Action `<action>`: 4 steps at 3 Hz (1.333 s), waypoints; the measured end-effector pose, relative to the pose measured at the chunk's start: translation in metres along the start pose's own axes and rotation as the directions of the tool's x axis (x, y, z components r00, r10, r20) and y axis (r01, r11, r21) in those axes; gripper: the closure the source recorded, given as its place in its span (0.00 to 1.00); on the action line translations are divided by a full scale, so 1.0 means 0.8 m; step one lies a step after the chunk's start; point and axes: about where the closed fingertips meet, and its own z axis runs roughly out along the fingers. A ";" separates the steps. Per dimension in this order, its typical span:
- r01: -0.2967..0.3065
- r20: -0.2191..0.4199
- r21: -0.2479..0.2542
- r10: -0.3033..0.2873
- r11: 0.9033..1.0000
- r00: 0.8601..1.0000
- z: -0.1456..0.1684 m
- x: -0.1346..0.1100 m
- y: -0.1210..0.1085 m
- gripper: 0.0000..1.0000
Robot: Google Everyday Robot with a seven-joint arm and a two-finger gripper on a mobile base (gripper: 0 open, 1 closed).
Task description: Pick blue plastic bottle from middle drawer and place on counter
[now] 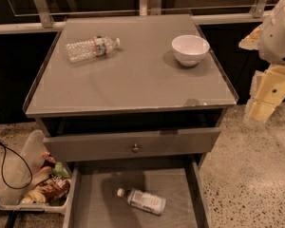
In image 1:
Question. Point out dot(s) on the white ceramic bowl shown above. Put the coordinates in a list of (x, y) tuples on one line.
[(189, 50)]

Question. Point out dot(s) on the green snack packet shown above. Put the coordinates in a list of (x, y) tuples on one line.
[(60, 171)]

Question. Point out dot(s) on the horizontal metal ledge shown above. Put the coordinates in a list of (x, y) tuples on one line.
[(217, 19)]

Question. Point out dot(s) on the grey drawer cabinet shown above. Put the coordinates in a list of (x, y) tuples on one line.
[(138, 87)]

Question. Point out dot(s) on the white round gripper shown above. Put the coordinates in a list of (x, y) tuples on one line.
[(277, 42)]

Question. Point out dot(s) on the brown snack bag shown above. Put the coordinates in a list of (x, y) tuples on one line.
[(54, 188)]

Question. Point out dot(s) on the grey open middle drawer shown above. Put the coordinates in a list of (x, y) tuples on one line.
[(93, 200)]

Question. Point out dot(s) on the yellow chip bag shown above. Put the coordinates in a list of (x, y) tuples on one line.
[(34, 196)]

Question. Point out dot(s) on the clear crinkled water bottle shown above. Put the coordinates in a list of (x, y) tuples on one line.
[(91, 48)]

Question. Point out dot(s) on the red snack packet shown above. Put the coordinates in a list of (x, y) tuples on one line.
[(48, 158)]

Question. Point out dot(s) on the clear plastic bin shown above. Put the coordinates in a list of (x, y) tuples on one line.
[(24, 173)]

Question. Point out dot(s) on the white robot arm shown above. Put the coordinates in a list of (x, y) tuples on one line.
[(267, 89)]

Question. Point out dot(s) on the right metal rail bracket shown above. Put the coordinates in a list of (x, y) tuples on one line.
[(258, 8)]

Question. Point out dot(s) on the brass drawer knob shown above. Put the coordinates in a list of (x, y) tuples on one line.
[(135, 148)]

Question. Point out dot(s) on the blue plastic bottle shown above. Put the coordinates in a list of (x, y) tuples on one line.
[(143, 200)]

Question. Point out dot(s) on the grey top drawer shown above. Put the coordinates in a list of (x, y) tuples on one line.
[(77, 148)]

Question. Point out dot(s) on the left metal rail bracket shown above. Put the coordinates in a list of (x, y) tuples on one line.
[(44, 14)]

